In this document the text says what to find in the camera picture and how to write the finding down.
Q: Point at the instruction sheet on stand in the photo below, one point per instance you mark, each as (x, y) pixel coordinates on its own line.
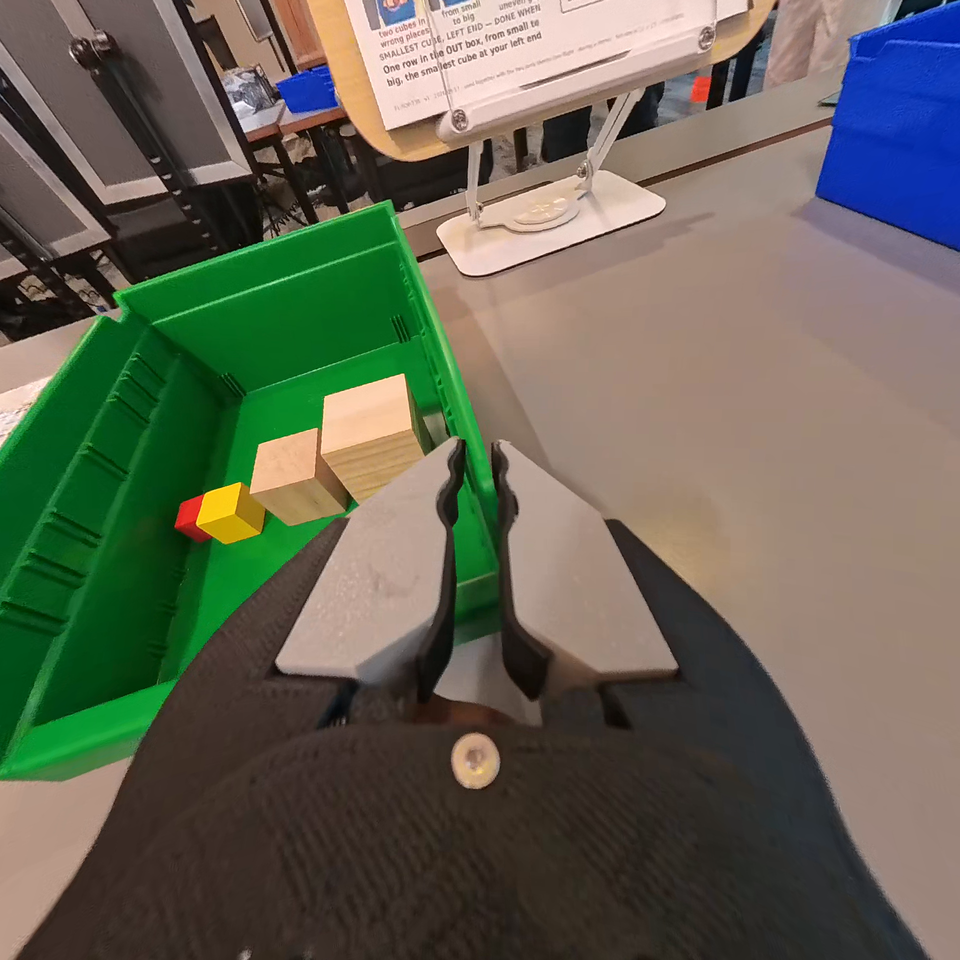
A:
(600, 217)

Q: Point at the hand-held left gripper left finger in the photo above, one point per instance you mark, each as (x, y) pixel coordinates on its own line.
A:
(375, 592)

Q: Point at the yellow cube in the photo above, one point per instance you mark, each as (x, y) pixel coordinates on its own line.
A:
(229, 514)

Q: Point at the large wooden cube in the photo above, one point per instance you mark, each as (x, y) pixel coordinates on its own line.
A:
(371, 435)

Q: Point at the white paper sheet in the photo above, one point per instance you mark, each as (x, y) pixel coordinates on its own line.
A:
(19, 409)

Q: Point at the brown side table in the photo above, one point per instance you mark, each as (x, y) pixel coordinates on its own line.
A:
(262, 127)

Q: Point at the red cube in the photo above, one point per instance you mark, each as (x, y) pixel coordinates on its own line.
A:
(187, 519)

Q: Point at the blue plastic bin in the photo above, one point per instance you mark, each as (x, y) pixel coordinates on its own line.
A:
(892, 135)

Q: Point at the small orange object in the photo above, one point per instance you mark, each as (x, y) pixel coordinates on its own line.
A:
(699, 88)

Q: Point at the medium wooden cube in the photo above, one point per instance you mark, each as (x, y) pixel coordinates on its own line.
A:
(296, 476)

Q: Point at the grey desk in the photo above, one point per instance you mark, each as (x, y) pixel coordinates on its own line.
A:
(750, 450)

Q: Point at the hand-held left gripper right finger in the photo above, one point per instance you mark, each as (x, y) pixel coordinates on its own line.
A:
(585, 592)

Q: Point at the small blue bin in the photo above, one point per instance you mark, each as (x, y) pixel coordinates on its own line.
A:
(307, 90)

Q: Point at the green plastic bin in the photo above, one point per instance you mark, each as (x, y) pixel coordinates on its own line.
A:
(112, 525)

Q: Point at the grey panel cabinet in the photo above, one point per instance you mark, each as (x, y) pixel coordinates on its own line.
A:
(187, 90)
(30, 195)

